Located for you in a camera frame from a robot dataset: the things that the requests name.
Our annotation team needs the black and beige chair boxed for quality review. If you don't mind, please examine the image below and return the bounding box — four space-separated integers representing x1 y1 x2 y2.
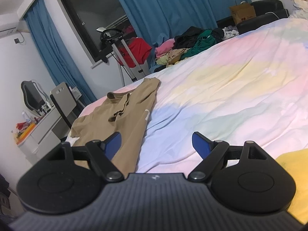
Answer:
50 82 85 129

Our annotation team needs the brown paper bag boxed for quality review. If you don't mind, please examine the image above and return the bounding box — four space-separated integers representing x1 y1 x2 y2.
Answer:
229 1 257 25

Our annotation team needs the black garment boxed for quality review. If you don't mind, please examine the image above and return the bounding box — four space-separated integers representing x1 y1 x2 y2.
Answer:
173 26 205 50

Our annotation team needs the beige garment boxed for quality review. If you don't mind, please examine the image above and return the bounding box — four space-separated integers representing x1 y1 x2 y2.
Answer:
166 48 190 65

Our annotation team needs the narrow blue curtain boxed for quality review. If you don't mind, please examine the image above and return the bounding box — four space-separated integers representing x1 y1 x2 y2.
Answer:
24 0 98 109

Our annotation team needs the group of cosmetic bottles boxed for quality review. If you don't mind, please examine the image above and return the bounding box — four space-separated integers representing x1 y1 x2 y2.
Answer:
34 102 54 123

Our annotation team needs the pink garment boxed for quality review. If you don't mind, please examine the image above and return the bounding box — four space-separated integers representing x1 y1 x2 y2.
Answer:
155 38 176 56

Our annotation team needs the tan t-shirt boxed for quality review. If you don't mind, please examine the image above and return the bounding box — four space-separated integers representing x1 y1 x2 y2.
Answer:
70 77 161 175

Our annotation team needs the pastel pillow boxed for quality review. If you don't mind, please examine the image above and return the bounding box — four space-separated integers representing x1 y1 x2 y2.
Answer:
290 0 308 20

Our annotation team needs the red garment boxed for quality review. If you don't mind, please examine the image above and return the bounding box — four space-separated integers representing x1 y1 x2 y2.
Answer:
120 38 152 68

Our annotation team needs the white patterned cloth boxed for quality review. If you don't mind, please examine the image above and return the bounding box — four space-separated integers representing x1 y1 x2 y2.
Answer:
223 26 239 39

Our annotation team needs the yellow cloth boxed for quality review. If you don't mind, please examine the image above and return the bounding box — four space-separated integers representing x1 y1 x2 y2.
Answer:
275 148 308 224

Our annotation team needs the pastel rainbow bed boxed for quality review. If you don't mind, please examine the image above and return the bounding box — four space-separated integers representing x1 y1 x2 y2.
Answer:
65 17 308 174

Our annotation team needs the wide blue curtain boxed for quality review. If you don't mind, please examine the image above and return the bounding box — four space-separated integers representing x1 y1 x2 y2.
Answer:
108 0 252 45

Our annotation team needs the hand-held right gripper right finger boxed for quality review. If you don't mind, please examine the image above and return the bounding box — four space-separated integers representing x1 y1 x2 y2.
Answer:
188 131 267 182

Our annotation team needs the silver garment steamer stand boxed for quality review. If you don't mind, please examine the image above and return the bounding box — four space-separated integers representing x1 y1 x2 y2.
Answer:
96 27 148 87

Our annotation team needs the white vanity desk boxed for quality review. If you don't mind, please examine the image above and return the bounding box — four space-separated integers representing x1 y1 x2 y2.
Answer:
16 87 83 166

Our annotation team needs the black sofa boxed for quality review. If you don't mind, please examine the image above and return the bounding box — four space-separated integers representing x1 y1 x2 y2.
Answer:
217 0 290 35

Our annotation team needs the dark window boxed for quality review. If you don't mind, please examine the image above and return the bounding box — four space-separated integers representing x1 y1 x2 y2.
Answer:
54 0 135 63

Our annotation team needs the green garment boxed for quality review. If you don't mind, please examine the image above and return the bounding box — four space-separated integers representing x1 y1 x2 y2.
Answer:
180 29 223 60

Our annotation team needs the white air conditioner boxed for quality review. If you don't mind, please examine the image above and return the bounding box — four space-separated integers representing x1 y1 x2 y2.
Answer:
0 13 19 39

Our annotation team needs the orange tray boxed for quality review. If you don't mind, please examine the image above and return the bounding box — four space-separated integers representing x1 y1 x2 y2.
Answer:
16 123 36 140

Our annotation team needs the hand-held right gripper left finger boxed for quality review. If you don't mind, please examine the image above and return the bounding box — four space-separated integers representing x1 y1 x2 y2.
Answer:
46 132 125 182

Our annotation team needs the wavy vanity mirror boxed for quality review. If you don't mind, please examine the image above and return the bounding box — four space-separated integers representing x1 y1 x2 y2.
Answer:
21 79 50 112

